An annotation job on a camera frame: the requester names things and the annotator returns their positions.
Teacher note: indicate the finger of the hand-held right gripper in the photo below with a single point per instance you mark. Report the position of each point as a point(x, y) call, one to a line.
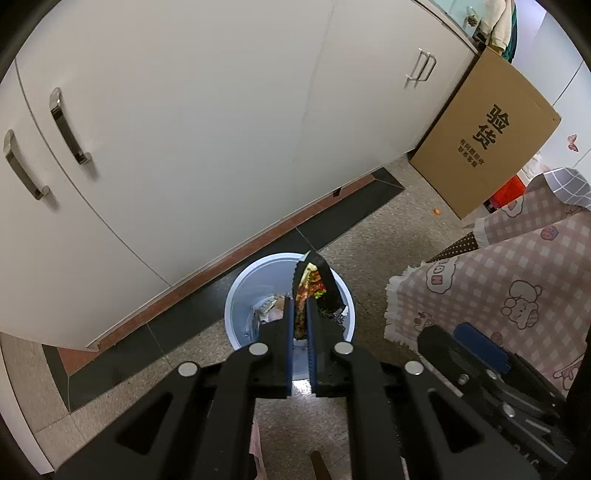
point(482, 346)
point(438, 350)

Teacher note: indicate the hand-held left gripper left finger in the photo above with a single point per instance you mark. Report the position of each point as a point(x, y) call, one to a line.
point(290, 350)

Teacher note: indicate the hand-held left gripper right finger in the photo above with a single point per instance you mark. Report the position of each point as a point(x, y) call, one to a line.
point(312, 350)

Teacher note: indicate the beige wrapper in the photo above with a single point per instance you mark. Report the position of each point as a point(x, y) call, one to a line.
point(278, 314)

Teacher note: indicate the black snack wrapper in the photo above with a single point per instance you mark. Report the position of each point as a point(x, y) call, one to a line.
point(325, 286)

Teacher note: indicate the light blue waste bin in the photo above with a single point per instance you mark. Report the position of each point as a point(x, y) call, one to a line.
point(247, 295)

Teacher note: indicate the pink cartoon tablecloth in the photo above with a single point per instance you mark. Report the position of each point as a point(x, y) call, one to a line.
point(508, 281)

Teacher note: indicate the red stool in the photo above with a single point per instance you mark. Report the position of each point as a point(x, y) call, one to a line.
point(508, 193)

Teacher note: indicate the grey checked tablecloth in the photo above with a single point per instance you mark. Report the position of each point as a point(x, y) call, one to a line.
point(568, 189)

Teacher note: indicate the small white plastic bag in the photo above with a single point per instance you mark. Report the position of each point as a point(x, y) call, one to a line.
point(533, 166)

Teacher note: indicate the large cardboard box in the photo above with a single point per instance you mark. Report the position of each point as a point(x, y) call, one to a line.
point(485, 152)

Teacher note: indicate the pink butterfly sticker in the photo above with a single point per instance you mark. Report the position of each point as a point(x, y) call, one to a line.
point(572, 143)

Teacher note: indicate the white cabinet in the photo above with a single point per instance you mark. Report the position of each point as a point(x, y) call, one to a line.
point(184, 138)

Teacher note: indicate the pale green wardrobe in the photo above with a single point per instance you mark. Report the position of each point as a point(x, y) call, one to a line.
point(545, 69)

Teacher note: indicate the green hanging garment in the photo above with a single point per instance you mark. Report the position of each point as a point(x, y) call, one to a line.
point(511, 41)

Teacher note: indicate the cream hanging jacket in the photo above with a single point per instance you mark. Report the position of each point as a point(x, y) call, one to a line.
point(499, 23)

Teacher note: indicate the pinecone ornament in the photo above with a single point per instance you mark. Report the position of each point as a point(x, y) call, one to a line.
point(472, 16)

